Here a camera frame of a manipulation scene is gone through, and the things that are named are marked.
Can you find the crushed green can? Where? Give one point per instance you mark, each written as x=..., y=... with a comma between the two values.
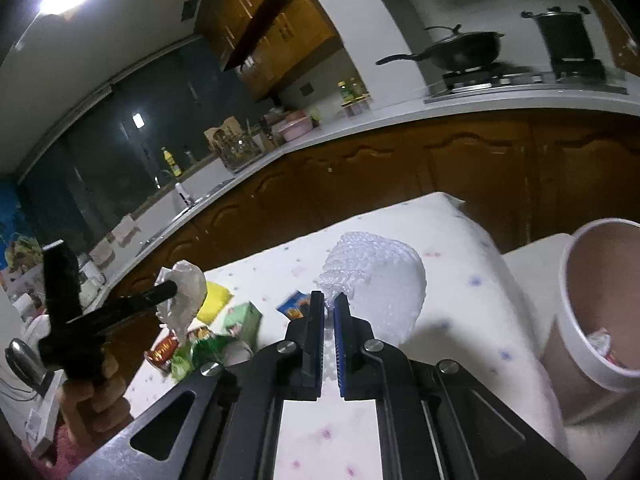
x=209, y=349

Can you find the green condiment bottle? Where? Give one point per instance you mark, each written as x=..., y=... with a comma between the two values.
x=346, y=93

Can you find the green drink carton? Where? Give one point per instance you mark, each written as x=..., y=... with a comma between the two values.
x=242, y=322

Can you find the grey plastic bag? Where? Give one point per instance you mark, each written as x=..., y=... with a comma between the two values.
x=178, y=312

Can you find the yellow cloth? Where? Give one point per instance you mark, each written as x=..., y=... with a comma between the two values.
x=217, y=297

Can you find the gas stove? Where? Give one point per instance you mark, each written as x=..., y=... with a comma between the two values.
x=504, y=77

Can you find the yellow bottle on sill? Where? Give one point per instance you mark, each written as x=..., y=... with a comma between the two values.
x=171, y=162

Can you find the black stock pot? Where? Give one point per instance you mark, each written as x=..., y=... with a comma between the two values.
x=564, y=34

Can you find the pink basin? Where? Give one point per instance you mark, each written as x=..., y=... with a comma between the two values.
x=294, y=125

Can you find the crushed red can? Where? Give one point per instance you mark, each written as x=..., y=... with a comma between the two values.
x=161, y=354

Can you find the wooden cabinets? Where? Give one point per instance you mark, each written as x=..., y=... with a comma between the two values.
x=267, y=43
x=522, y=175

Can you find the orange snack wrapper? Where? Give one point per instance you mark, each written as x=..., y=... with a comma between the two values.
x=295, y=306

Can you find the black wok with lid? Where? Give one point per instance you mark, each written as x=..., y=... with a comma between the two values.
x=457, y=53

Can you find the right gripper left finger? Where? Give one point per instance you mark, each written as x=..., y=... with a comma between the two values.
x=304, y=365

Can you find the floral white tablecloth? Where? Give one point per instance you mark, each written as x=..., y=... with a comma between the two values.
x=428, y=279

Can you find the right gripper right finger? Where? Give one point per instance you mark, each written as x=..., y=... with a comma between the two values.
x=359, y=371

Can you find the utensil rack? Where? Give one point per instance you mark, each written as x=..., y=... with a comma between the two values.
x=235, y=146

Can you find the green yellow drink pouch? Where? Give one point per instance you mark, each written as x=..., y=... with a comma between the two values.
x=183, y=362

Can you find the white pink trash bin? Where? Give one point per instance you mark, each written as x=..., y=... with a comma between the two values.
x=599, y=288

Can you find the kitchen faucet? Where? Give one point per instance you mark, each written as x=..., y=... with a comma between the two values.
x=187, y=199

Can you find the wooden lower cabinets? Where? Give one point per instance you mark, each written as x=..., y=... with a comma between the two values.
x=522, y=175

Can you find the person left hand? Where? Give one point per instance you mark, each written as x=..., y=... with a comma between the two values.
x=93, y=415

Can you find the wooden upper cabinets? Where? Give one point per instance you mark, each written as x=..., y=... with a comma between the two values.
x=267, y=43

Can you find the white foam fruit net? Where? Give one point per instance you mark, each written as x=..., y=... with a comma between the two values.
x=384, y=281

